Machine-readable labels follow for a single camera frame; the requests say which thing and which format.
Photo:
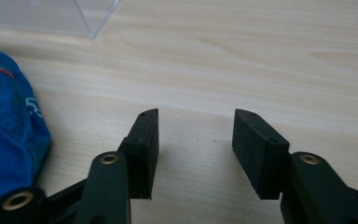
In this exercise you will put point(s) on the blue and orange cloth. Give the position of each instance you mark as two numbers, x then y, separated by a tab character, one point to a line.
6	130

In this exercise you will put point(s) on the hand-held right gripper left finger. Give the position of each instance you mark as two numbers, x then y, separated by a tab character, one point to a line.
141	155

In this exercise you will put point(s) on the clear plastic box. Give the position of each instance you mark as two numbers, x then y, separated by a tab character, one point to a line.
52	15

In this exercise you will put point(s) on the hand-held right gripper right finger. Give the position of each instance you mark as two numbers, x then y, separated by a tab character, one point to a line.
261	155

